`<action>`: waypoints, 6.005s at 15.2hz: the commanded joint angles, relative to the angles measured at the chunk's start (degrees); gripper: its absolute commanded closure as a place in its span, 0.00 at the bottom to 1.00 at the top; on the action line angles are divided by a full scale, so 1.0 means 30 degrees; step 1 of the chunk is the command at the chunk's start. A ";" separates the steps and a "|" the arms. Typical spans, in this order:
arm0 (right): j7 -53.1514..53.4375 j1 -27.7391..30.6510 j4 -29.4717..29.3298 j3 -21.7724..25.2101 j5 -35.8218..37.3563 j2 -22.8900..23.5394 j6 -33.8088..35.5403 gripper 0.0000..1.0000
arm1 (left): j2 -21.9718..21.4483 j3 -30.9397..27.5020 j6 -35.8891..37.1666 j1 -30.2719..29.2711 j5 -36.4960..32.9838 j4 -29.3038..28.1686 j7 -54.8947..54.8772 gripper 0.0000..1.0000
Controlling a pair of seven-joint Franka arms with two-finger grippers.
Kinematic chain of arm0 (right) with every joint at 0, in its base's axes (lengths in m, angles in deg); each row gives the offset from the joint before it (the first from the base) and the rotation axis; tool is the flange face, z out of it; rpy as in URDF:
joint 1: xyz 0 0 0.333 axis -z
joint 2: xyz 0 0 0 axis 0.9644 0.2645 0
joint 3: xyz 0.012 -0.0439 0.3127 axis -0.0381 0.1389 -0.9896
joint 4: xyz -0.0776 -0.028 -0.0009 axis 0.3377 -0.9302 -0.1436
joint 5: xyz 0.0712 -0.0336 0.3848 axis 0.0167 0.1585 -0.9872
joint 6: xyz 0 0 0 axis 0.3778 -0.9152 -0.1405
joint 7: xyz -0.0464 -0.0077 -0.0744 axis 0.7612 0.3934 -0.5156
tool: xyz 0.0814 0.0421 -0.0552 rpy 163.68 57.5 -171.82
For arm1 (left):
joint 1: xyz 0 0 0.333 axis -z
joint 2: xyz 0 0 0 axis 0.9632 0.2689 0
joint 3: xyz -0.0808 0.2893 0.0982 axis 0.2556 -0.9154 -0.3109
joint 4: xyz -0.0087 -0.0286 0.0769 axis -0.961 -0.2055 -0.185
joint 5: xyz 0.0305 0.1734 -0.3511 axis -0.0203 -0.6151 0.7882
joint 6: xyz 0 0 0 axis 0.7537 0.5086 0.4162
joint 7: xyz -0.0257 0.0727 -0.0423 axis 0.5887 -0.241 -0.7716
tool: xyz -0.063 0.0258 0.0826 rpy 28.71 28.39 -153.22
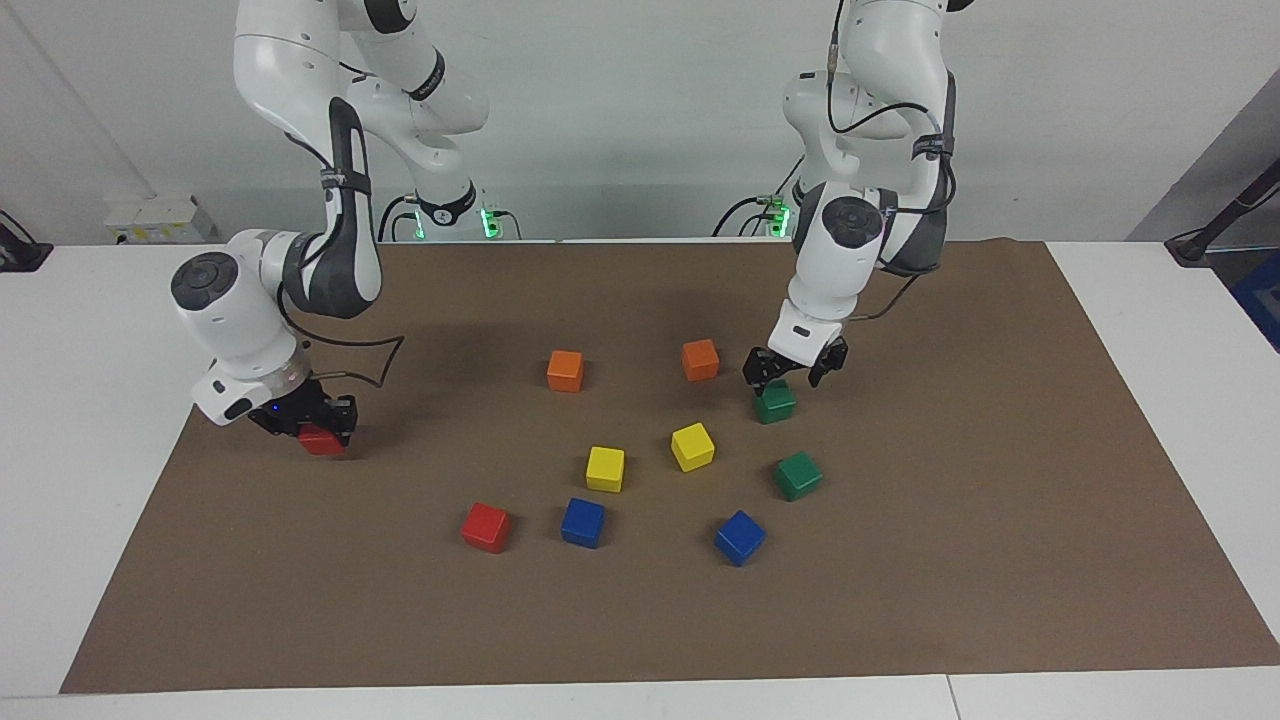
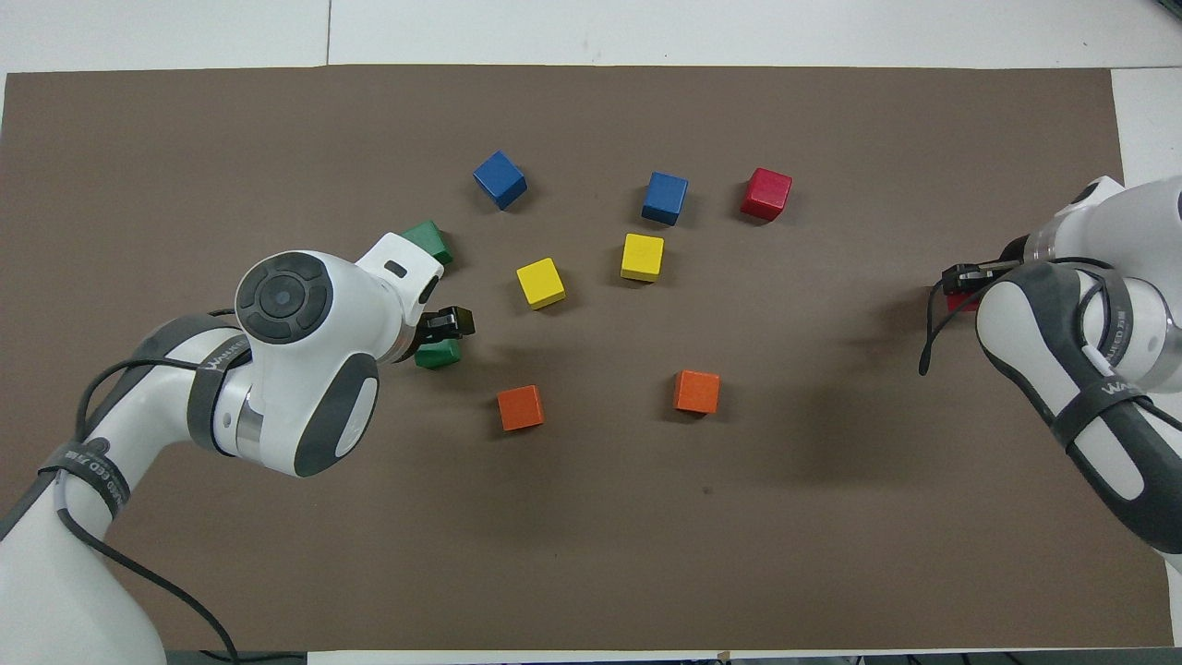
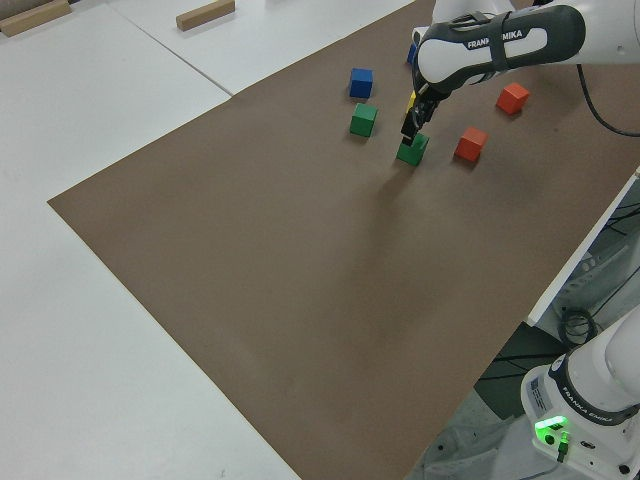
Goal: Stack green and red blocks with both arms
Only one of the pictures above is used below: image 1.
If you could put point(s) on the blue wooden cube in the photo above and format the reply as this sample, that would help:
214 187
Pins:
583 521
740 537

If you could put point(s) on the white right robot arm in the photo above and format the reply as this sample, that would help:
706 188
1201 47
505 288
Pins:
280 60

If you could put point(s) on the white electrical box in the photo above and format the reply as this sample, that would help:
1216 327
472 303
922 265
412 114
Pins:
160 220

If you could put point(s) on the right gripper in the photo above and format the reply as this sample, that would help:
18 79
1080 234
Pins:
235 400

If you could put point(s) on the yellow wooden cube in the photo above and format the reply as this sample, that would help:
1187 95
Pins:
693 446
605 468

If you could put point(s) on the brown paper mat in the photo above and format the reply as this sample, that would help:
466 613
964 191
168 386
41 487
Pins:
640 620

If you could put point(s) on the orange wooden cube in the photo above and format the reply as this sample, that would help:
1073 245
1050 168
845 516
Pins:
700 359
565 370

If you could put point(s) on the black stand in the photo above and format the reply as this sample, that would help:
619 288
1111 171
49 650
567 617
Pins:
18 250
1215 225

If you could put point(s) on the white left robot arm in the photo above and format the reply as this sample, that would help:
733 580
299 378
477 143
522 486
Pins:
850 260

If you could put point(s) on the red wooden cube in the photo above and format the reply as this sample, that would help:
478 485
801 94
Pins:
322 443
486 526

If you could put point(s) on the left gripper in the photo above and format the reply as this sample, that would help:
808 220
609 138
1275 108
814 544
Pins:
805 335

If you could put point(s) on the blue box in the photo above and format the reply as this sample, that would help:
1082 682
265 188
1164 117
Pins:
1262 295

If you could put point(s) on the green wooden cube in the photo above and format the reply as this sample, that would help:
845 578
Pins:
775 406
798 475

